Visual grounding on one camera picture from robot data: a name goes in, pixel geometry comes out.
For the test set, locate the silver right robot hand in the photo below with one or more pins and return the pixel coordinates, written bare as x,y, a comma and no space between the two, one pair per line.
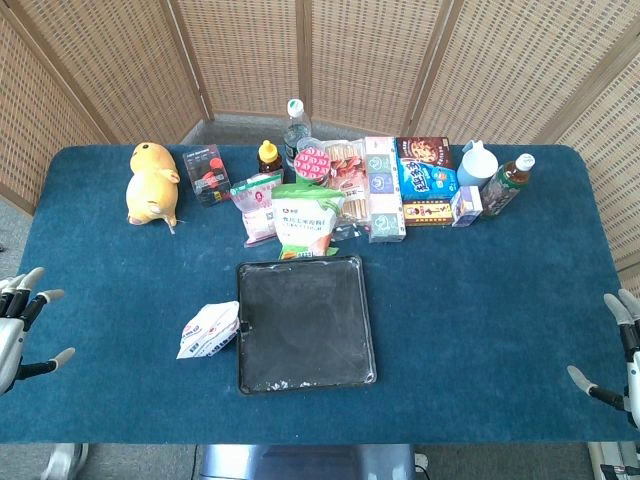
634,370

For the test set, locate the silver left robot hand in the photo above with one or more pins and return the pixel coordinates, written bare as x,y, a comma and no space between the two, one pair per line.
11,335

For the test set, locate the white snack packet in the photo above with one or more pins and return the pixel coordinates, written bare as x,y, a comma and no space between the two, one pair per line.
210,330

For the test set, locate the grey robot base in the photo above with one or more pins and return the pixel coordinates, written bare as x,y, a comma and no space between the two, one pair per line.
305,462

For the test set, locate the pink white snack bag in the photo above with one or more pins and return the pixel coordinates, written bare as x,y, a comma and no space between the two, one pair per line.
255,210

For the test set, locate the black baking tray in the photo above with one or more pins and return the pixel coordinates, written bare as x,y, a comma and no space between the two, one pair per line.
305,325

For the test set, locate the clear bag of noodles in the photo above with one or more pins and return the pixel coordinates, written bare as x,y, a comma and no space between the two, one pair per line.
350,185

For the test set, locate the white table leg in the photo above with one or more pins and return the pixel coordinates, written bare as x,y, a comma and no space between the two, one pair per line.
62,461
612,460

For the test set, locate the blue carpet table cover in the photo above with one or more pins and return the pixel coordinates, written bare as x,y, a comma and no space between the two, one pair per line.
475,310

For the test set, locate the yellow plush toy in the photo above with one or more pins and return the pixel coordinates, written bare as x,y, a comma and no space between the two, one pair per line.
150,185

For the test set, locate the green tea bottle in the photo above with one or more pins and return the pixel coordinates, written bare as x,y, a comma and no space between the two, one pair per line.
505,187

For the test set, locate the small purple drink carton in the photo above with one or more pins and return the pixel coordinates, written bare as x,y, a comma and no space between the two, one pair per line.
466,206

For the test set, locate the black box with red print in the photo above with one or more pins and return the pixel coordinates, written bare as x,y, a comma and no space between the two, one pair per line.
206,172

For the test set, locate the light blue mug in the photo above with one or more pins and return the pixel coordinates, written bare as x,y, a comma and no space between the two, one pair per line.
475,167

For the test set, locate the yellow and red flat box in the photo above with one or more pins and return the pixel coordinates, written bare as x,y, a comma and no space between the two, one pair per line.
427,212

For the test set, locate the blue cookie box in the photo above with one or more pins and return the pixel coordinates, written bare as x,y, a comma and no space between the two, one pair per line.
425,167

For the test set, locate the pastel tissue multipack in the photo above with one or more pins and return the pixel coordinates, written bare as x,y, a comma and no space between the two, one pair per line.
384,190

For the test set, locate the honey bottle with yellow cap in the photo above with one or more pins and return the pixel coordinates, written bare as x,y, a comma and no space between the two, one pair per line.
269,161

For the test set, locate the green white corn starch bag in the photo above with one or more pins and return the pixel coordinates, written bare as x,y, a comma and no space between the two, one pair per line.
305,220

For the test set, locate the green cup with red lid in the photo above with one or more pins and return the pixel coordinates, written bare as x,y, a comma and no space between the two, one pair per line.
311,165

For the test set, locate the clear water bottle white cap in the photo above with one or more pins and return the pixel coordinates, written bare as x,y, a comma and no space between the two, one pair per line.
295,132

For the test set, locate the wicker folding screen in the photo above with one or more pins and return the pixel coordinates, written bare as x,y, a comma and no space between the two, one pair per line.
350,55

